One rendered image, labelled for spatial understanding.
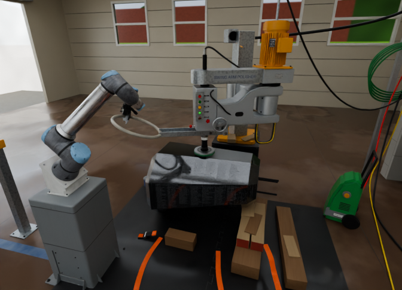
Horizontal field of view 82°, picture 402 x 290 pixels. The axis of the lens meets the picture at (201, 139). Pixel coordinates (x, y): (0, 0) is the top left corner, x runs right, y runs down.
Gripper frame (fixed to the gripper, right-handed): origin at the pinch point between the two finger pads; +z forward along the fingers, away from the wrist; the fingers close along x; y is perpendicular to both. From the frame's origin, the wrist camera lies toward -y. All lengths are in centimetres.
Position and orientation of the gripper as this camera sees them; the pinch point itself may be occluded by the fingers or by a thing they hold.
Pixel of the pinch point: (125, 121)
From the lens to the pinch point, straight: 251.7
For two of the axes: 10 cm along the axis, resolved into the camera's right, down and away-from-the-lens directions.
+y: -7.0, -0.7, -7.1
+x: 6.1, 4.6, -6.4
